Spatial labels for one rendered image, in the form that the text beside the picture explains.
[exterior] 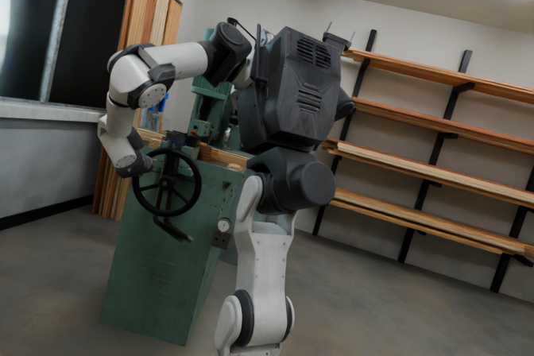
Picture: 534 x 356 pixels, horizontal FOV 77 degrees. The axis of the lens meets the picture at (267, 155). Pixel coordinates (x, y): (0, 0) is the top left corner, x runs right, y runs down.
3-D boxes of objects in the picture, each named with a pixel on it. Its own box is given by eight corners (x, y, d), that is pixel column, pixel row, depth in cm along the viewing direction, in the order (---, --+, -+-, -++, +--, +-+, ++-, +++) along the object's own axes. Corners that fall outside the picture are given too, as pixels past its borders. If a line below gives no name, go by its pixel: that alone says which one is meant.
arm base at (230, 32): (252, 62, 93) (258, 42, 101) (212, 33, 88) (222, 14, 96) (224, 95, 102) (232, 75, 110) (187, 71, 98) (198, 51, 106)
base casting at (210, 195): (129, 183, 157) (133, 164, 156) (169, 167, 214) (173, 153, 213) (221, 209, 156) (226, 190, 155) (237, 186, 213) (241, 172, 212)
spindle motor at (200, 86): (185, 90, 159) (201, 25, 156) (195, 94, 176) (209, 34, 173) (221, 100, 159) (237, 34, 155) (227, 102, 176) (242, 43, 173)
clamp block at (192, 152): (155, 160, 145) (160, 140, 144) (166, 156, 159) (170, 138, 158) (188, 168, 145) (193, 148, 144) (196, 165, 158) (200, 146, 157)
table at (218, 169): (103, 152, 146) (106, 139, 145) (133, 148, 176) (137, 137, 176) (237, 189, 145) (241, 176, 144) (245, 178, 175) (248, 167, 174)
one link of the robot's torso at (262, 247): (294, 351, 93) (315, 183, 98) (236, 358, 84) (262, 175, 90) (266, 328, 106) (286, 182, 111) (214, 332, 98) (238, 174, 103)
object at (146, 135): (134, 137, 172) (136, 127, 172) (136, 137, 174) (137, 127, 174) (247, 168, 171) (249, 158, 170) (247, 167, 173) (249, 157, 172)
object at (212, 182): (137, 166, 156) (139, 158, 155) (155, 161, 177) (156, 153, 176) (221, 189, 155) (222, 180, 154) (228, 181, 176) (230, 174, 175)
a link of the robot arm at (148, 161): (118, 186, 113) (106, 175, 102) (114, 160, 116) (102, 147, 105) (156, 176, 116) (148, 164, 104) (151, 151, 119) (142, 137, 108)
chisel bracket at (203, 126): (188, 136, 165) (192, 119, 164) (195, 135, 179) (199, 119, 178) (203, 140, 165) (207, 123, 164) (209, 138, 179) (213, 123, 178)
